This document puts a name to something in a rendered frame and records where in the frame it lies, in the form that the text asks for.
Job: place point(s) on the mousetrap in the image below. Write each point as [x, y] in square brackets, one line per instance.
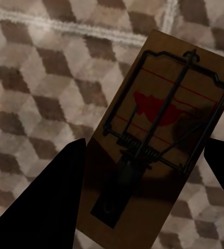
[148, 142]

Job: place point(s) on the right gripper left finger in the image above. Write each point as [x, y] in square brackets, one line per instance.
[45, 215]

